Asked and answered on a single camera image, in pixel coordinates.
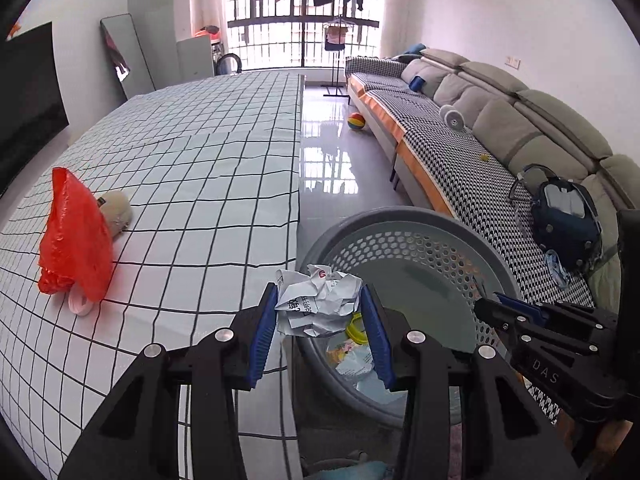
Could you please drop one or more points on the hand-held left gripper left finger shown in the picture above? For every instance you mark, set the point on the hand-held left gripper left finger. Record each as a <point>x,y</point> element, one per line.
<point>265,330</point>

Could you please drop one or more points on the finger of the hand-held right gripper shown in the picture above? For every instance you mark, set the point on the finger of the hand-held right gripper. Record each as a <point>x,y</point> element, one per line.
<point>540,335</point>
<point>520,307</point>

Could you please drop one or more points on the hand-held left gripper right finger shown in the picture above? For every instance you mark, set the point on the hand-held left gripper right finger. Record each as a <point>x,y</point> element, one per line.
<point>375,335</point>

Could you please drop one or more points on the pale blue wet wipes packet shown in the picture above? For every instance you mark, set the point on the pale blue wet wipes packet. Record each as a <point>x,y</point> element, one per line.
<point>357,362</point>

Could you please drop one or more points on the white paper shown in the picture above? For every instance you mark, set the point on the white paper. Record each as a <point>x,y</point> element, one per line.
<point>315,300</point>

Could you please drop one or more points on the grey perforated plastic basket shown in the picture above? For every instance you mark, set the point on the grey perforated plastic basket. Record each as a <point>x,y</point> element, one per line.
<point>400,240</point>

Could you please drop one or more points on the red plastic bag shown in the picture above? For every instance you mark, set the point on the red plastic bag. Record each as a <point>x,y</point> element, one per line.
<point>75,240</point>

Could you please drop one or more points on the white blue badge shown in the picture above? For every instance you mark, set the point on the white blue badge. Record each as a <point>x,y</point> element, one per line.
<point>556,267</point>

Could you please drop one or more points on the dark blue bag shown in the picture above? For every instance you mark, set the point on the dark blue bag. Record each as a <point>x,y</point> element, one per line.
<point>560,230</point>

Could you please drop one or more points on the light blue cloth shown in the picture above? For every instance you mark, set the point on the light blue cloth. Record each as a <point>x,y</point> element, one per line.
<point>350,471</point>

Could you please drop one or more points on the grey sofa with checked cover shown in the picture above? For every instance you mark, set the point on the grey sofa with checked cover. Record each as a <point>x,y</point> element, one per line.
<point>450,160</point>

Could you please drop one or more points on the white black checked tablecloth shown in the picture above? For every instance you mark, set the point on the white black checked tablecloth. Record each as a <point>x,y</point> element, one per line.
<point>200,160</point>

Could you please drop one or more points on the beige cap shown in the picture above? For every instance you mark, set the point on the beige cap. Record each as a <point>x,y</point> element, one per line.
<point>117,210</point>

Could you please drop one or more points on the white round fan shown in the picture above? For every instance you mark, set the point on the white round fan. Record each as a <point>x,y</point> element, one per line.
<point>452,117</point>

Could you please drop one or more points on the colourful striped ball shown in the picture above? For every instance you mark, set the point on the colourful striped ball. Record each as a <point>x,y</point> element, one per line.
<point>356,121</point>

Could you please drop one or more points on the blue cylinder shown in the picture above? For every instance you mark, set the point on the blue cylinder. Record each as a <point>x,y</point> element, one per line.
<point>417,83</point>

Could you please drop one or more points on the grey cabinet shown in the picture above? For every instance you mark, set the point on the grey cabinet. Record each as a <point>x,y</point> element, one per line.
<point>195,57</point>

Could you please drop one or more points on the barred window grille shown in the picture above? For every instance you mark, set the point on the barred window grille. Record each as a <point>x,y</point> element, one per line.
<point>280,45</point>

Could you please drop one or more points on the black clothes rack stand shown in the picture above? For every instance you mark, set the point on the black clothes rack stand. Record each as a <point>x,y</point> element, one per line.
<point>336,35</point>

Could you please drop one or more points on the red item on cabinet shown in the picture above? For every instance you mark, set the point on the red item on cabinet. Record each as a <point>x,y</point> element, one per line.
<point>207,31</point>

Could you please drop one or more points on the black television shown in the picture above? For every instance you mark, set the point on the black television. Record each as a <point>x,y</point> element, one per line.
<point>30,100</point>

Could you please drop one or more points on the white wall socket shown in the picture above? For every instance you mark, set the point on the white wall socket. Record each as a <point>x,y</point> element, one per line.
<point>512,62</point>

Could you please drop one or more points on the leaning wall mirror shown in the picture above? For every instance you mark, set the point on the leaning wall mirror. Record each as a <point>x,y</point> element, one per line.
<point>127,45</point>

